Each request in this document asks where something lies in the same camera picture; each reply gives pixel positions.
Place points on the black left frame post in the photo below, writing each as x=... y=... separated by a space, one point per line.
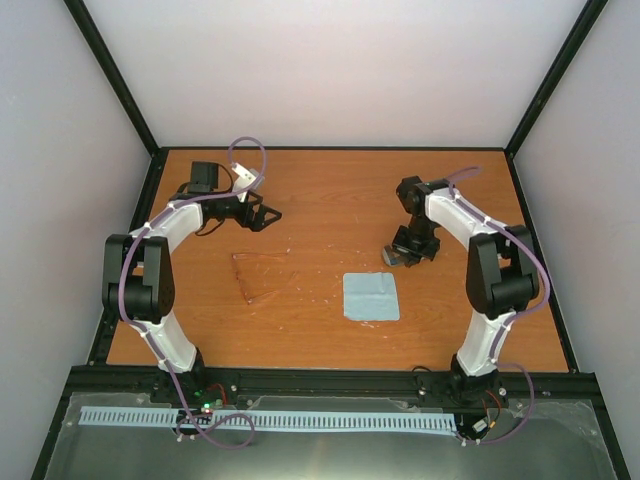
x=98 y=47

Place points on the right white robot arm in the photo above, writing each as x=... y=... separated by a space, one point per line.
x=503 y=274

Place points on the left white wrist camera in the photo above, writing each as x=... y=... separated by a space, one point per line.
x=246 y=180

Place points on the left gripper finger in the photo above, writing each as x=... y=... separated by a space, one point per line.
x=252 y=198
x=263 y=217

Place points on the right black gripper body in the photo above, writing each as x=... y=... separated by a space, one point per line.
x=415 y=243

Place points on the light blue cleaning cloth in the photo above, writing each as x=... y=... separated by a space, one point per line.
x=370 y=297

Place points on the black right frame post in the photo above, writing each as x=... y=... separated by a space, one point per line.
x=579 y=32

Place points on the black frame post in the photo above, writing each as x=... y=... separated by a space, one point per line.
x=98 y=47
x=579 y=32

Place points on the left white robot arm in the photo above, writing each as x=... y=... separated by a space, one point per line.
x=138 y=281

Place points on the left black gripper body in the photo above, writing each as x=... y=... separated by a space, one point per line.
x=240 y=217

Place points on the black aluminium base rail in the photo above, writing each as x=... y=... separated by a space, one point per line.
x=423 y=388

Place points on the brown fabric sunglasses pouch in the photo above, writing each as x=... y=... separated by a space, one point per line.
x=392 y=258

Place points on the light blue slotted cable duct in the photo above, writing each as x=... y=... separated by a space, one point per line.
x=272 y=421

